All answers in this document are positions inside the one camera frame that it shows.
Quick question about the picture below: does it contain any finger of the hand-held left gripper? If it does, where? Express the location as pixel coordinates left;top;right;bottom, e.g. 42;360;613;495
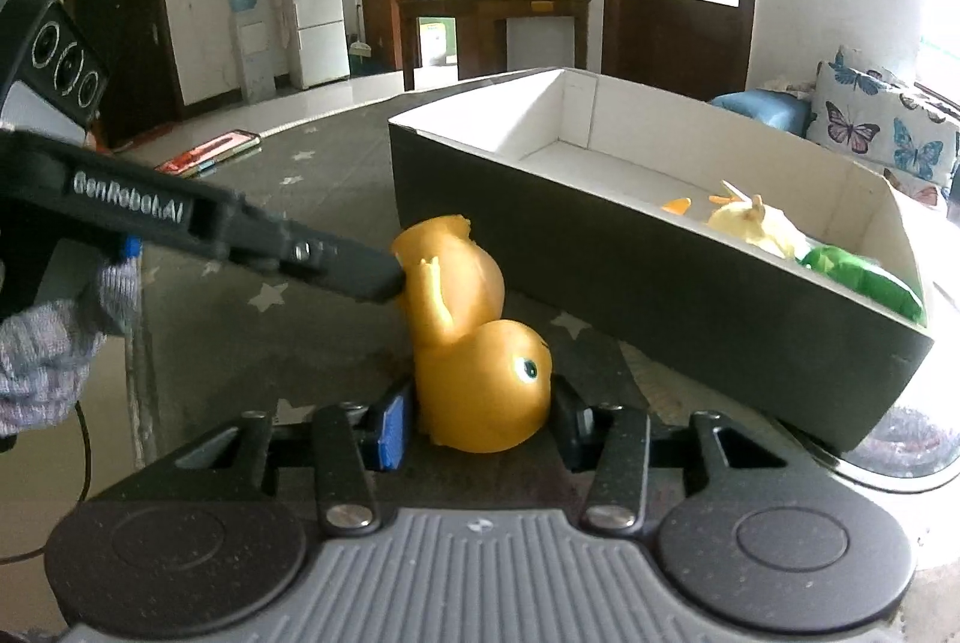
229;204;407;304

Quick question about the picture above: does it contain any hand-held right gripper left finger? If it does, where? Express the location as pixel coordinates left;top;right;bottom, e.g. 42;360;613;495
172;380;415;535

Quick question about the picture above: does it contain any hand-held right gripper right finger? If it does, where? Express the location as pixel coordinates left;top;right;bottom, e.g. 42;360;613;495
551;380;788;533

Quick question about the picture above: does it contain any dark cardboard box white inside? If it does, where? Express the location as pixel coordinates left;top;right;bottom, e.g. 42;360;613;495
388;67;936;456

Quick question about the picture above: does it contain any yellow plush deer toy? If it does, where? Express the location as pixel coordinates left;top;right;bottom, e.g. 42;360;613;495
707;180;807;260

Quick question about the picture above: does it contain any green plastic packet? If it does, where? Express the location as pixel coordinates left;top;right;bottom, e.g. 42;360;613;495
796;244;925;323

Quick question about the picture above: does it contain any person's left hand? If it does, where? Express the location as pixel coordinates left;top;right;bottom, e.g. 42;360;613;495
0;254;143;438

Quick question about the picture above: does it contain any grey quilted star mat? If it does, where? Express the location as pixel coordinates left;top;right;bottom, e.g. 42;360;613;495
127;88;960;486

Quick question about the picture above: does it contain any dark wooden door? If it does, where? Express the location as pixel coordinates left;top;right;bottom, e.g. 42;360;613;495
60;0;185;149

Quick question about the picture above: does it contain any red book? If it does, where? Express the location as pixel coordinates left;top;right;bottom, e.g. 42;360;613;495
155;128;262;177

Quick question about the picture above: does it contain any broom with dustpan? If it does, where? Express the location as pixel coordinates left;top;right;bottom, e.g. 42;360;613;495
349;0;372;60

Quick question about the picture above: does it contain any water dispenser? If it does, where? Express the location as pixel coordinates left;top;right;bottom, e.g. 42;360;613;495
229;0;275;102

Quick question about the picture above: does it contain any white refrigerator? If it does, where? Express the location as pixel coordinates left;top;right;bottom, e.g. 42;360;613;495
285;0;352;91

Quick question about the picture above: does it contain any wooden console table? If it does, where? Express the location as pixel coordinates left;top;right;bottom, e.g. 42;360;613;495
396;0;592;92

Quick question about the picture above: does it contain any round glass disc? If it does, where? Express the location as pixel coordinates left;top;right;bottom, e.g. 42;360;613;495
780;403;960;494

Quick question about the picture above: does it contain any blue cushion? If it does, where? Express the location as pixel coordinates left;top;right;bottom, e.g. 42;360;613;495
709;89;815;143

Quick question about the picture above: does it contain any butterfly print pillow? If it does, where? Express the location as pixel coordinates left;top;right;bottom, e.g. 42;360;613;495
806;44;960;209

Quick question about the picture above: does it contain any black cable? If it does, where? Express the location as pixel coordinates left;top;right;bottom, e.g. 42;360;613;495
0;403;95;565

